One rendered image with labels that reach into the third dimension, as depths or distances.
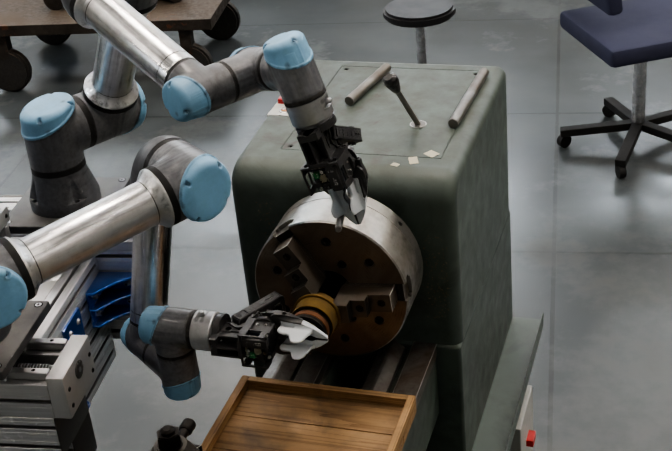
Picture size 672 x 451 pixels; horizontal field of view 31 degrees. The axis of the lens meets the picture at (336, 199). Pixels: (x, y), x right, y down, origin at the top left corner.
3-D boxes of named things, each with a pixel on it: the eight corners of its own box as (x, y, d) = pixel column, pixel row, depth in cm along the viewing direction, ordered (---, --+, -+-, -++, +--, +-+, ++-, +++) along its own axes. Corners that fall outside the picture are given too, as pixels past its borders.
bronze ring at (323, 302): (296, 283, 233) (280, 309, 226) (343, 287, 231) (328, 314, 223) (301, 323, 238) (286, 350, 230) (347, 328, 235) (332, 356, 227)
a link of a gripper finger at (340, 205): (335, 239, 213) (317, 194, 210) (345, 223, 218) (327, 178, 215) (351, 236, 212) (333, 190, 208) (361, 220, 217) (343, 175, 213)
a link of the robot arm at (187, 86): (28, -49, 220) (188, 86, 195) (80, -65, 226) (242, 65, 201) (31, 5, 228) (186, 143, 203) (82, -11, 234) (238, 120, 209)
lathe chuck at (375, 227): (265, 310, 257) (274, 182, 241) (409, 347, 251) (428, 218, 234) (250, 335, 250) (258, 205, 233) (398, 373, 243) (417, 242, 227)
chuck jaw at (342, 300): (347, 272, 239) (405, 273, 235) (351, 293, 241) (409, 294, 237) (330, 303, 230) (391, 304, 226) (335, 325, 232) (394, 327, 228)
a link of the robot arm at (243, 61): (202, 59, 210) (237, 60, 201) (253, 40, 216) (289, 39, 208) (214, 103, 212) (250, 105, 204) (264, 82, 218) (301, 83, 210)
